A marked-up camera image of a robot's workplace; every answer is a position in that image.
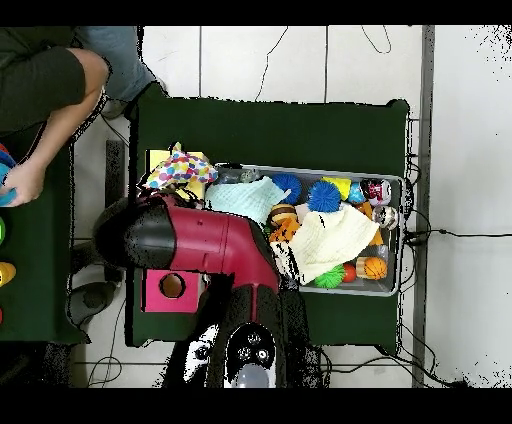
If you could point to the green spiky ball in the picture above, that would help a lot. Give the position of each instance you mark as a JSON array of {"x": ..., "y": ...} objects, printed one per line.
[{"x": 330, "y": 276}]

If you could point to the yellow round object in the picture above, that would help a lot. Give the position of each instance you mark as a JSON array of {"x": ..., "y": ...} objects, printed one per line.
[{"x": 6, "y": 272}]

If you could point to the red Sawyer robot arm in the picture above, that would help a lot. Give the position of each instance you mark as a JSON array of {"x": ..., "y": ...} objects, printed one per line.
[{"x": 208, "y": 240}]

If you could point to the toy burger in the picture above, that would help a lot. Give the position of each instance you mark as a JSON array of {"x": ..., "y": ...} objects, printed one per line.
[{"x": 283, "y": 214}]

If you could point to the person's hand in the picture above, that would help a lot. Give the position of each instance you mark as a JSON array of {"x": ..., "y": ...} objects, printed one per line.
[{"x": 26, "y": 182}]

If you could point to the orange toy basketball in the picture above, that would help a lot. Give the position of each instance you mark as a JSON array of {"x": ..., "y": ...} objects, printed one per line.
[{"x": 374, "y": 268}]

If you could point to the dark green table cloth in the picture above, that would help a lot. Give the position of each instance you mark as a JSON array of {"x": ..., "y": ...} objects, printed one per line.
[{"x": 280, "y": 132}]

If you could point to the crushed soda can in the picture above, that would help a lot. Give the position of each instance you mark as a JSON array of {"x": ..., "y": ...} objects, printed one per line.
[{"x": 376, "y": 192}]

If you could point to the mint green waffle cloth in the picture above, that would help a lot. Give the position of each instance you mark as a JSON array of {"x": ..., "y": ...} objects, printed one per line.
[{"x": 248, "y": 196}]

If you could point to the green round object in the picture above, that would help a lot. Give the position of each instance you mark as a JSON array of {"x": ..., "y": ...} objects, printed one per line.
[{"x": 1, "y": 231}]

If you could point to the person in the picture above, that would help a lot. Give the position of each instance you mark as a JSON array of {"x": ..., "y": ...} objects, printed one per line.
[{"x": 40, "y": 80}]

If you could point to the cream waffle cloth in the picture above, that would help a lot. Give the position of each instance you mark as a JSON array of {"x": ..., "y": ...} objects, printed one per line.
[{"x": 332, "y": 240}]

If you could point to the polka-dot cloth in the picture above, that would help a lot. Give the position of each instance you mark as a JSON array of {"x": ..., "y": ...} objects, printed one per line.
[{"x": 184, "y": 170}]

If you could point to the blue spiky ball with eyes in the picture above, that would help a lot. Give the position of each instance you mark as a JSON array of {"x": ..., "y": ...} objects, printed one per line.
[{"x": 324, "y": 196}]

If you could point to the yellow foam wedge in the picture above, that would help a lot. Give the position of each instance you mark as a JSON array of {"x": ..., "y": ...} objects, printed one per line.
[{"x": 342, "y": 186}]

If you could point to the shallow mesh bin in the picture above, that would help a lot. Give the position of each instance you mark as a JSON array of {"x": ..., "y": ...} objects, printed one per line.
[{"x": 394, "y": 280}]

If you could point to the person's forearm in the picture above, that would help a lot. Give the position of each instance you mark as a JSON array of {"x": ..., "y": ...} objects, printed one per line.
[{"x": 68, "y": 120}]

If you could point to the dark green side table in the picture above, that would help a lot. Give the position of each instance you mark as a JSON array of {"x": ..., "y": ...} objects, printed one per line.
[{"x": 36, "y": 280}]

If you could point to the blue round object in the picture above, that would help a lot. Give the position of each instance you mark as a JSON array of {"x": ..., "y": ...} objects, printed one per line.
[{"x": 8, "y": 162}]

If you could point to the wooden three-hole box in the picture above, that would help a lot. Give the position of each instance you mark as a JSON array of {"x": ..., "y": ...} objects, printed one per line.
[{"x": 188, "y": 296}]

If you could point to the black upright bar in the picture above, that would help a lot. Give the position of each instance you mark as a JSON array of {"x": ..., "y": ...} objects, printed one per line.
[{"x": 115, "y": 168}]

